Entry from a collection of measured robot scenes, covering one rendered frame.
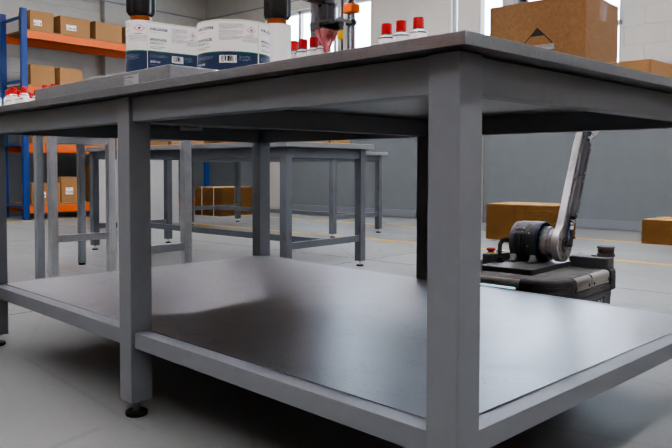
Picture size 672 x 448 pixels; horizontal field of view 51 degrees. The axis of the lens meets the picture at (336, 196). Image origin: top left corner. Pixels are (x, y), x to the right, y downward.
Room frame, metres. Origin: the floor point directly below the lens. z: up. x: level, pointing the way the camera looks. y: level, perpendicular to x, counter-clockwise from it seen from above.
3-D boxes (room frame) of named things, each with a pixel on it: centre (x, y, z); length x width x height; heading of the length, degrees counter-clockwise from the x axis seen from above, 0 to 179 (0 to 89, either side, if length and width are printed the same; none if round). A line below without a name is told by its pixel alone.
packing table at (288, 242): (5.00, 0.84, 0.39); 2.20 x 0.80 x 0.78; 49
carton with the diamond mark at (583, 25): (2.17, -0.66, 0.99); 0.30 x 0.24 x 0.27; 48
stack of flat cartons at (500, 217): (6.36, -1.75, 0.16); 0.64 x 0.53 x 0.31; 53
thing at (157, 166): (7.90, 2.22, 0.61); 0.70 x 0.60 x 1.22; 60
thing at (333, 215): (7.34, 0.59, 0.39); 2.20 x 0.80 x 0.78; 49
